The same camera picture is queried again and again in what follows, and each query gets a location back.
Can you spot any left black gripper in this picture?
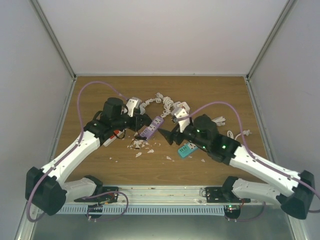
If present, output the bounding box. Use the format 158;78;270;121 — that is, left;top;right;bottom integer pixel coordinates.
113;112;150;132

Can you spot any teal power strip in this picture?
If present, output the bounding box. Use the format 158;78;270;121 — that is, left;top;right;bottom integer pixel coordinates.
177;142;198;159

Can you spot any white cube socket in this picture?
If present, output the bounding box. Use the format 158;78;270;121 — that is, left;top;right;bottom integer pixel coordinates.
173;101;190;113

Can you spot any black charger plug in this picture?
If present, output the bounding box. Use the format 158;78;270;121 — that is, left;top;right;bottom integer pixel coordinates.
129;133;147;150

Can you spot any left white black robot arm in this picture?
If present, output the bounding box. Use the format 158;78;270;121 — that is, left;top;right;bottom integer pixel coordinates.
25;97;152;216

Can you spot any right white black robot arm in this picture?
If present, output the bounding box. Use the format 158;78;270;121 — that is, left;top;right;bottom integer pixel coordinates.
158;114;315;220

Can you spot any purple power strip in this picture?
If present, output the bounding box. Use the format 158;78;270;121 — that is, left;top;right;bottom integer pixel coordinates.
140;116;164;140

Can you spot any white multicolour power strip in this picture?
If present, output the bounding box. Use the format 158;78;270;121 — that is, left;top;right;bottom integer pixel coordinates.
103;131;125;147

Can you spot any white coiled cable back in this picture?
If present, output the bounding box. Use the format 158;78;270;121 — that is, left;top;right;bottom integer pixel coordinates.
139;92;176;118

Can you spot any white coiled cable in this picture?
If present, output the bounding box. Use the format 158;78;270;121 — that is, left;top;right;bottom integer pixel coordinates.
226;128;251;142
139;92;176;118

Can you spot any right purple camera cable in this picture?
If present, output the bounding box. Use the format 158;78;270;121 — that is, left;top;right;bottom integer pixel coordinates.
179;101;320;223

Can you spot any purple camera cable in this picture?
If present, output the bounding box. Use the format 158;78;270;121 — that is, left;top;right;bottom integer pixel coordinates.
179;101;320;223
26;80;128;223

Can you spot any white coiled cable right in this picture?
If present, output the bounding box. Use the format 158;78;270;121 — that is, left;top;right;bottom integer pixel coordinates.
226;128;251;142

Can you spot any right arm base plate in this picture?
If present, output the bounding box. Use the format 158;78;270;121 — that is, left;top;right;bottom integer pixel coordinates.
199;186;252;219

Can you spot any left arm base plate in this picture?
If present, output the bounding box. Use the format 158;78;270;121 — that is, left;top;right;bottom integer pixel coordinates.
74;186;119;219

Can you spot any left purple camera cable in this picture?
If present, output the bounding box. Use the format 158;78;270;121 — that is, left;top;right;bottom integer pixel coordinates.
26;80;128;223

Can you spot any grey slotted cable duct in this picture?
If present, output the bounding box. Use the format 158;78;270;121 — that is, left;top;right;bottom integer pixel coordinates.
58;204;225;216

